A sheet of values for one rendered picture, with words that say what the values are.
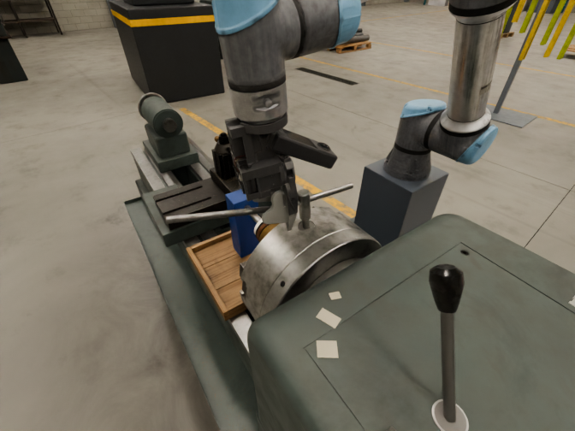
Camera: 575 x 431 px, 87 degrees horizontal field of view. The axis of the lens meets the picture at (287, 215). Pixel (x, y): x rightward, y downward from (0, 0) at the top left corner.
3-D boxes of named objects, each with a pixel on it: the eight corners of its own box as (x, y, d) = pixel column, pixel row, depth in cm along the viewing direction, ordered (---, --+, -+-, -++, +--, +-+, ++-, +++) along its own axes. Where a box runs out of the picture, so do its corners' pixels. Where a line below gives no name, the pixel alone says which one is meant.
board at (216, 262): (324, 267, 100) (325, 258, 98) (225, 321, 84) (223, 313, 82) (276, 219, 119) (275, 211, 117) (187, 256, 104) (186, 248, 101)
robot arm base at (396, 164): (401, 155, 112) (408, 129, 105) (438, 172, 102) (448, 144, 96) (374, 167, 105) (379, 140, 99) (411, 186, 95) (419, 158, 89)
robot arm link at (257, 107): (275, 68, 43) (296, 85, 37) (278, 101, 46) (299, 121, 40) (222, 79, 41) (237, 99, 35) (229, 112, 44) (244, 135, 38)
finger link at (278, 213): (264, 237, 54) (253, 191, 49) (294, 227, 55) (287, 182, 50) (269, 246, 51) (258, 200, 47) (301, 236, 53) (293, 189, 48)
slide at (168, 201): (275, 191, 124) (274, 182, 121) (169, 231, 105) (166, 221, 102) (252, 173, 135) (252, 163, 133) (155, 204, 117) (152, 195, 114)
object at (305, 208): (309, 231, 63) (306, 186, 55) (314, 238, 61) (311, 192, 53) (299, 234, 62) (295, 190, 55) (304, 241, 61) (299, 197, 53)
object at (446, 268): (465, 306, 31) (483, 276, 28) (446, 321, 30) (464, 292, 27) (431, 280, 34) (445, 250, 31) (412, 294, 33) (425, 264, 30)
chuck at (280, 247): (366, 291, 84) (380, 203, 62) (269, 359, 72) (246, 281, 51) (344, 270, 89) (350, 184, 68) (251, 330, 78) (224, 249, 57)
